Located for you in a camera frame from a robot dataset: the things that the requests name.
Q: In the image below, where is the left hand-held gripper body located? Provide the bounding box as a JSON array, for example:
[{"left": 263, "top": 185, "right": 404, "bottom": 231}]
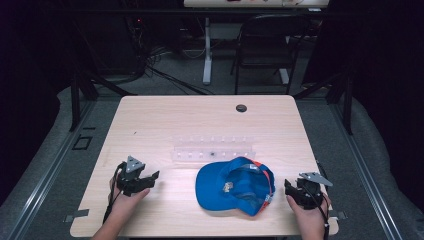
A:
[{"left": 116, "top": 155, "right": 152, "bottom": 197}]

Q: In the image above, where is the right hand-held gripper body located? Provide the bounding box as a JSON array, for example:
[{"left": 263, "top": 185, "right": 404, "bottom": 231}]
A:
[{"left": 293, "top": 171, "right": 334, "bottom": 211}]

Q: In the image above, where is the blue baseball cap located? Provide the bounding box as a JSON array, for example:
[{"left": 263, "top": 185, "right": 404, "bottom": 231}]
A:
[{"left": 194, "top": 156, "right": 277, "bottom": 217}]

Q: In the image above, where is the person's right hand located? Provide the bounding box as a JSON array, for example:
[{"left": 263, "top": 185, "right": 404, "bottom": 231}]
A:
[{"left": 286, "top": 192, "right": 333, "bottom": 235}]

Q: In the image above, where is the person's left hand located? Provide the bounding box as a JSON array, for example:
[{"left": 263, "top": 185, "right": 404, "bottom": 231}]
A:
[{"left": 109, "top": 176, "right": 151, "bottom": 218}]

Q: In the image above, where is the grey tape strip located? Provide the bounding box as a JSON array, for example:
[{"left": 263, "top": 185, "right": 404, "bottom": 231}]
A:
[
  {"left": 328, "top": 210, "right": 348, "bottom": 221},
  {"left": 62, "top": 208, "right": 91, "bottom": 224}
]

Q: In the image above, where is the clear plastic rack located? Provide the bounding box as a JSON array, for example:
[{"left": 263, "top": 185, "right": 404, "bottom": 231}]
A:
[{"left": 170, "top": 134, "right": 257, "bottom": 165}]

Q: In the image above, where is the black metal stand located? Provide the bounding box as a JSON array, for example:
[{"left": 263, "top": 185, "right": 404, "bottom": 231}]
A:
[
  {"left": 293, "top": 68, "right": 355, "bottom": 136},
  {"left": 68, "top": 71, "right": 138, "bottom": 133}
]

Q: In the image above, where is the white desk with legs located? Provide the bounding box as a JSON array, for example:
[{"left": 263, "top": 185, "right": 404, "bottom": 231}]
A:
[{"left": 182, "top": 0, "right": 331, "bottom": 86}]

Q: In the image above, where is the black folding chair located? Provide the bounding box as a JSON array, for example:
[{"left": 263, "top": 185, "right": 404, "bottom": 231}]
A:
[{"left": 229, "top": 13, "right": 313, "bottom": 96}]

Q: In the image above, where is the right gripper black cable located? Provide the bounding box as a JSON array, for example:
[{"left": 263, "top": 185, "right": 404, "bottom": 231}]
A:
[{"left": 301, "top": 161, "right": 332, "bottom": 240}]

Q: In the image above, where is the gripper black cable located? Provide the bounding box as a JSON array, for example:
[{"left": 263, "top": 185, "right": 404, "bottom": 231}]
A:
[
  {"left": 301, "top": 161, "right": 332, "bottom": 240},
  {"left": 102, "top": 162, "right": 128, "bottom": 225}
]

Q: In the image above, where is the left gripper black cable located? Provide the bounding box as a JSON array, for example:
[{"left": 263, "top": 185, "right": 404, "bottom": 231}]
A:
[{"left": 102, "top": 162, "right": 128, "bottom": 225}]

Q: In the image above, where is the bundle of black floor cables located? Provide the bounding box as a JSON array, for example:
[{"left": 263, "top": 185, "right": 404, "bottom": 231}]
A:
[{"left": 123, "top": 16, "right": 214, "bottom": 96}]

